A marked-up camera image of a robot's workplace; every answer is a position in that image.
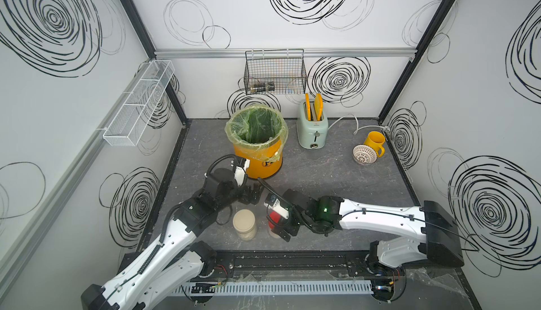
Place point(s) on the green plastic bin liner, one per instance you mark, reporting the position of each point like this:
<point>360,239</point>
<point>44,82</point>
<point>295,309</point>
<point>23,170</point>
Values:
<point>258,132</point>

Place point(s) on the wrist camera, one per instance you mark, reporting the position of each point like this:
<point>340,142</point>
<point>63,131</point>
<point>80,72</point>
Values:
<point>275,205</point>
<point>241,165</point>

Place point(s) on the yellow trash bin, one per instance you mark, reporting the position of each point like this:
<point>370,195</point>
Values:
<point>264,162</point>

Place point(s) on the black wire wall basket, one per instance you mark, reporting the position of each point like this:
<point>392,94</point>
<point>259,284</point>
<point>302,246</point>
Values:
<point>285,68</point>

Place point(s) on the yellow mug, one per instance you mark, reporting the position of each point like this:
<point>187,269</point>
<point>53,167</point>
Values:
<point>376,140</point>

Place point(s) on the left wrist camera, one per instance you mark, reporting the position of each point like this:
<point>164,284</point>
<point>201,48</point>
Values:
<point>241,165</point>

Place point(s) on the dark item in basket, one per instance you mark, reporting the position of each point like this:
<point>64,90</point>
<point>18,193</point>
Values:
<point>263,87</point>

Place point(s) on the left yellow toast slice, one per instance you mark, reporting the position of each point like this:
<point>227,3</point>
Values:
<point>308,107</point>

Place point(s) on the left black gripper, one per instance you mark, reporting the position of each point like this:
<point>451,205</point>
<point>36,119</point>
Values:
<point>246,198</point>

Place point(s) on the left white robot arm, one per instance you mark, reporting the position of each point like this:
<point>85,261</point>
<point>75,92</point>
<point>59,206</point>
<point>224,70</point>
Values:
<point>176,255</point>

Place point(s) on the white round sink strainer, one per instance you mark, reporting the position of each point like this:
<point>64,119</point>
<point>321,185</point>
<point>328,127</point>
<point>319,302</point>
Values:
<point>363,154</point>

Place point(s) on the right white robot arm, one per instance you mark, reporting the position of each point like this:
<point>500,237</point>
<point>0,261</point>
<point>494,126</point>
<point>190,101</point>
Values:
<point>426,232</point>

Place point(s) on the white slotted cable duct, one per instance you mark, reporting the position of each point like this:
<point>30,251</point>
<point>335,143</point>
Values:
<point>276,288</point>

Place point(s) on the red jar lid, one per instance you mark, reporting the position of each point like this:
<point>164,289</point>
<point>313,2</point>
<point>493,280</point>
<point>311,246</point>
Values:
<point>276,222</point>

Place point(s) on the mint green toaster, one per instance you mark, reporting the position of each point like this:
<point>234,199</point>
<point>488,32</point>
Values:
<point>311,134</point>

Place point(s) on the yellow toast slice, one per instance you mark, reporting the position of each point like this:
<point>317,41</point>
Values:
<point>318,107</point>
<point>308,107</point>

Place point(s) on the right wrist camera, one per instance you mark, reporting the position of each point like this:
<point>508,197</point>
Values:
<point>275,205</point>

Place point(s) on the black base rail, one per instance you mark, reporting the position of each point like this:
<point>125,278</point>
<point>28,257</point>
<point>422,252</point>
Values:
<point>228,263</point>

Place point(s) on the right yellow toast slice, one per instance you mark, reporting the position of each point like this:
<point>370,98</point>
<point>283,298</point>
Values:
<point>318,107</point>

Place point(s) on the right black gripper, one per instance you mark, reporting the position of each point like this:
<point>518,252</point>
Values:
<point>280,232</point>

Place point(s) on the white wire wall shelf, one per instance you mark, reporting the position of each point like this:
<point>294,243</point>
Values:
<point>145,107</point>

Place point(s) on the cream lid oatmeal jar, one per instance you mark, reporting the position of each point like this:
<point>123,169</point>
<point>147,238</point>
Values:
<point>244,223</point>

